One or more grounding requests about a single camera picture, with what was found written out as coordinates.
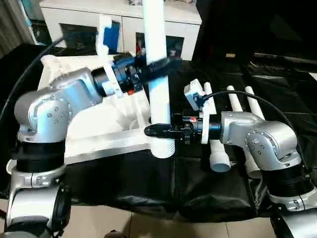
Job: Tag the white cabinet with glass doors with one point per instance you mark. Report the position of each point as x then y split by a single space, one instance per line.
124 15

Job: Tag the small dark grey bundle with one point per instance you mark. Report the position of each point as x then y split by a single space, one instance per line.
136 2

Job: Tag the white plastic table top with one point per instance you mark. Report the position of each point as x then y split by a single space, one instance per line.
99 124

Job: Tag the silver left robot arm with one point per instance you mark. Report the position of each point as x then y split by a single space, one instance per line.
49 114

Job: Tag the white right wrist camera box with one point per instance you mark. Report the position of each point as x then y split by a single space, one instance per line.
195 94

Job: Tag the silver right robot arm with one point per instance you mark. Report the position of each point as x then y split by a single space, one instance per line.
257 144

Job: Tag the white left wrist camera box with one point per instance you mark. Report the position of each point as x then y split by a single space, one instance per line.
108 34

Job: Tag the white plastic table leg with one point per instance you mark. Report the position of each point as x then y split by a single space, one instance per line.
158 49
253 101
235 101
218 153

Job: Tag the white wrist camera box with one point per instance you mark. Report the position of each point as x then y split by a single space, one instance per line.
195 94
108 34

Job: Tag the small yellow tag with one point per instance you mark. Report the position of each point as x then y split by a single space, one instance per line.
230 55

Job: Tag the black plastic mat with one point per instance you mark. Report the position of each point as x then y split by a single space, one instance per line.
148 188

